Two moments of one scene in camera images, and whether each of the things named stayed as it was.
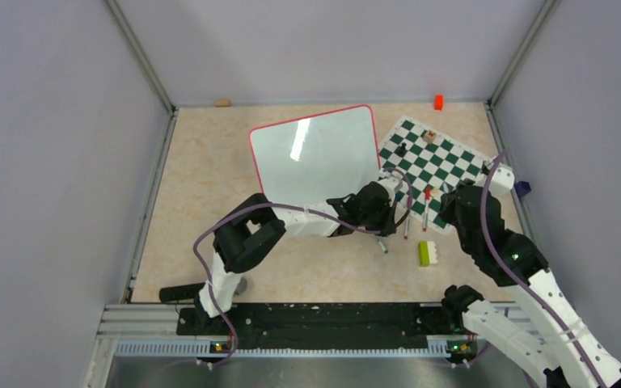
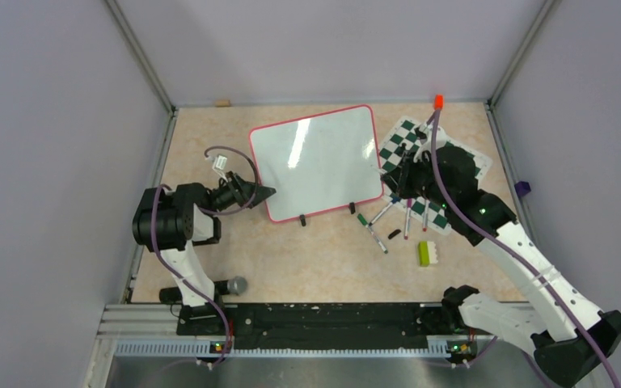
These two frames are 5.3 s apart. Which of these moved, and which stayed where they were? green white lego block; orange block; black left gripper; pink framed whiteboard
Moved: black left gripper
Stayed: green white lego block; orange block; pink framed whiteboard
